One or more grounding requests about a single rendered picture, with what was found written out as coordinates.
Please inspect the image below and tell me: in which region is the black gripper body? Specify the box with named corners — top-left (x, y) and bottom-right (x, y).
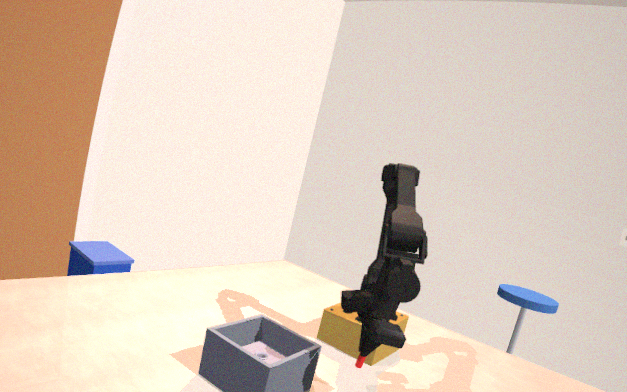
top-left (361, 279), bottom-right (407, 349)

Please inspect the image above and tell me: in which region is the pale pink plate with hole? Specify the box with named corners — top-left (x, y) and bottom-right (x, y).
top-left (243, 342), bottom-right (287, 364)

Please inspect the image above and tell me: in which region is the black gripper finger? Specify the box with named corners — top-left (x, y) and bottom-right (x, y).
top-left (357, 312), bottom-right (373, 352)
top-left (360, 323), bottom-right (382, 357)

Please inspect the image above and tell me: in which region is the red peg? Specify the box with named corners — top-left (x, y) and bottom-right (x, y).
top-left (355, 354), bottom-right (366, 368)

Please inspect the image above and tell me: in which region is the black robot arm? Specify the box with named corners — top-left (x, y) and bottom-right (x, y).
top-left (341, 163), bottom-right (428, 317)

